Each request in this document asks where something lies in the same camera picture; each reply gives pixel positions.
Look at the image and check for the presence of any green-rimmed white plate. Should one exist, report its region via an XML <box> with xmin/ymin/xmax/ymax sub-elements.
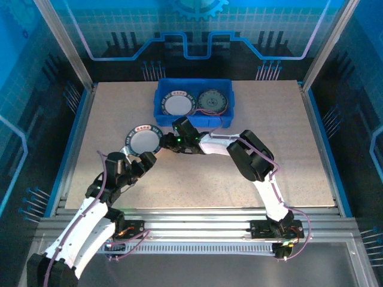
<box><xmin>160</xmin><ymin>90</ymin><xmax>197</xmax><ymax>117</ymax></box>
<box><xmin>124</xmin><ymin>123</ymin><xmax>165</xmax><ymax>158</ymax></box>

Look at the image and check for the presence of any blue patterned plate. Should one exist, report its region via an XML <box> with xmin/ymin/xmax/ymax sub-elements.
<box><xmin>197</xmin><ymin>88</ymin><xmax>230</xmax><ymax>116</ymax></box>

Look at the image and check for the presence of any blue plastic bin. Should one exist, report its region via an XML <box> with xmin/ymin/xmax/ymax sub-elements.
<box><xmin>153</xmin><ymin>78</ymin><xmax>235</xmax><ymax>129</ymax></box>

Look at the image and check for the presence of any small circuit board with LED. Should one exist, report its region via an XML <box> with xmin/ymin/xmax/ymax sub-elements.
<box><xmin>272</xmin><ymin>239</ymin><xmax>296</xmax><ymax>261</ymax></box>
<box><xmin>103</xmin><ymin>239</ymin><xmax>126</xmax><ymax>261</ymax></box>

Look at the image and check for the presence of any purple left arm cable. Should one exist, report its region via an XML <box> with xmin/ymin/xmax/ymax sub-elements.
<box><xmin>43</xmin><ymin>151</ymin><xmax>150</xmax><ymax>287</ymax></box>

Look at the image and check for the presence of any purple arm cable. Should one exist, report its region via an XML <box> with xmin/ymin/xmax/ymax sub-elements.
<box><xmin>191</xmin><ymin>109</ymin><xmax>312</xmax><ymax>261</ymax></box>
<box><xmin>43</xmin><ymin>151</ymin><xmax>150</xmax><ymax>287</ymax></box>

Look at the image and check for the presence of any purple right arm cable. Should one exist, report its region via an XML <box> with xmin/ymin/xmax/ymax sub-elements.
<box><xmin>191</xmin><ymin>109</ymin><xmax>312</xmax><ymax>261</ymax></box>

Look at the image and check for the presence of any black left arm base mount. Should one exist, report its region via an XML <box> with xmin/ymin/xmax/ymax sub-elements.
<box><xmin>113</xmin><ymin>219</ymin><xmax>147</xmax><ymax>240</ymax></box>

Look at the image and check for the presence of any aluminium mounting rail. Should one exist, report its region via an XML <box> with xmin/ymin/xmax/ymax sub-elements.
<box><xmin>35</xmin><ymin>206</ymin><xmax>360</xmax><ymax>242</ymax></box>

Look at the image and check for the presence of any slotted grey cable duct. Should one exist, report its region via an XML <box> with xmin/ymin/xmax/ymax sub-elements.
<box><xmin>98</xmin><ymin>241</ymin><xmax>276</xmax><ymax>255</ymax></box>

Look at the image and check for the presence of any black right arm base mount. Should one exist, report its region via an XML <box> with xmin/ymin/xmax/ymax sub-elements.
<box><xmin>250</xmin><ymin>219</ymin><xmax>305</xmax><ymax>240</ymax></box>

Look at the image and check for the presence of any aluminium frame post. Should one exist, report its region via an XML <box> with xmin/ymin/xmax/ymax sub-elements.
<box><xmin>300</xmin><ymin>0</ymin><xmax>357</xmax><ymax>92</ymax></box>
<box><xmin>32</xmin><ymin>0</ymin><xmax>96</xmax><ymax>90</ymax></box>

